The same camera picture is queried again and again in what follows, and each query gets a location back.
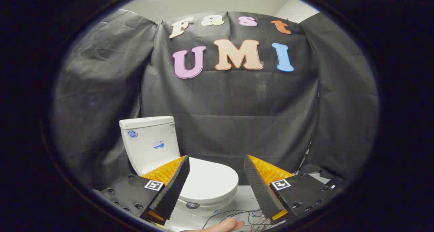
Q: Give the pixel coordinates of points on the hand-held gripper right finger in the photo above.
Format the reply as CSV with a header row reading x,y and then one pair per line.
x,y
259,191

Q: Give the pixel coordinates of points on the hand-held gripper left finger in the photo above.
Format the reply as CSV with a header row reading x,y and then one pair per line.
x,y
173,191

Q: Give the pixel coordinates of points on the white toilet bowl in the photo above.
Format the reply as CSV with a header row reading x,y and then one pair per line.
x,y
203,210

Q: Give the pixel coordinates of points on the black backdrop cloth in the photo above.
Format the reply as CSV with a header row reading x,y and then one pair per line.
x,y
237,117

